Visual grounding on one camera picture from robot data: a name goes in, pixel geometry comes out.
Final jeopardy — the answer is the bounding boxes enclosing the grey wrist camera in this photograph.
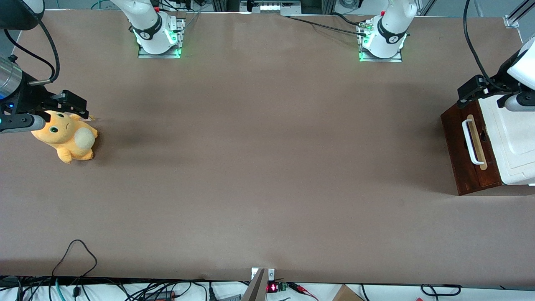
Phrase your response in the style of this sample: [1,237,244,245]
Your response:
[504,94,535,112]
[0,114,46,134]

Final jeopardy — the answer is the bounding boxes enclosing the black flat loop cable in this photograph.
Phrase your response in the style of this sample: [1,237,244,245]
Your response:
[421,284,462,297]

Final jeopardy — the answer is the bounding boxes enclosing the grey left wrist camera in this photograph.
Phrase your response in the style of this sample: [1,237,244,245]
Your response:
[504,94,535,112]

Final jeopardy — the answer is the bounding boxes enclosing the red wires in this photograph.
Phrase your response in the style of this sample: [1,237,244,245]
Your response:
[288,283,319,300]

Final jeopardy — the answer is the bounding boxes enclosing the brown cardboard box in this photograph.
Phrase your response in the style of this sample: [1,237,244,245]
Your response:
[332,284,365,301]

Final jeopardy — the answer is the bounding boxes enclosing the white cabinet box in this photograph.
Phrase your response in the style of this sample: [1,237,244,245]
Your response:
[441,94,535,196]

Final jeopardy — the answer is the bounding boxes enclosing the black looped thin cable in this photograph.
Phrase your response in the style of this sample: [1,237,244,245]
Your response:
[52,239,98,301]

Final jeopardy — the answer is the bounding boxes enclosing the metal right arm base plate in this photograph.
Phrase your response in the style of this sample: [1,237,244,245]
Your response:
[138,18,186,59]

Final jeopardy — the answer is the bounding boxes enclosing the dark wood drawer white handle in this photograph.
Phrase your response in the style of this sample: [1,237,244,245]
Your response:
[441,101,490,196]

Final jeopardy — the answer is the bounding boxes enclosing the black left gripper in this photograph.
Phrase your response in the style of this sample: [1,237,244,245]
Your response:
[457,54,523,110]

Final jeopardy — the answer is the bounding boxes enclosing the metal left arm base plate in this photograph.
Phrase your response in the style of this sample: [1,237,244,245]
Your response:
[358,20,403,63]

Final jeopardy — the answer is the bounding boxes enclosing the long black table cable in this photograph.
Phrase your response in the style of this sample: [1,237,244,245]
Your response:
[288,16,368,36]

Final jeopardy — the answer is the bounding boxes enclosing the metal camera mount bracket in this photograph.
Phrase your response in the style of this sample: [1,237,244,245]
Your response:
[241,268,275,301]

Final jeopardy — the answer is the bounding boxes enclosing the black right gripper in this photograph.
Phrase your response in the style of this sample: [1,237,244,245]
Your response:
[4,71,89,120]

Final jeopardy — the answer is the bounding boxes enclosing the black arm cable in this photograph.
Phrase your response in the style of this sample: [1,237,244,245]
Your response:
[3,20,61,85]
[463,0,504,91]

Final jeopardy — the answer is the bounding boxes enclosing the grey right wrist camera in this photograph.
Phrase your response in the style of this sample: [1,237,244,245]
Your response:
[0,114,46,134]

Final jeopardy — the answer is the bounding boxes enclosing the black power adapter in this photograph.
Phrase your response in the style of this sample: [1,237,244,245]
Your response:
[143,291,177,301]

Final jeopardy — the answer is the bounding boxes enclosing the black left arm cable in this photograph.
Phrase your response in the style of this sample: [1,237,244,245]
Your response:
[463,0,504,91]

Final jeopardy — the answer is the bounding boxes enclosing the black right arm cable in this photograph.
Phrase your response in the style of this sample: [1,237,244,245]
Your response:
[3,20,61,85]

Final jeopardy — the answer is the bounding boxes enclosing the white led light bar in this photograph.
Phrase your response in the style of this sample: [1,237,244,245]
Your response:
[240,0,302,17]

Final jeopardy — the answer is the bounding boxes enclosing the orange plush toy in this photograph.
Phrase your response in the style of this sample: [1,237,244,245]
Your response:
[31,110,99,164]

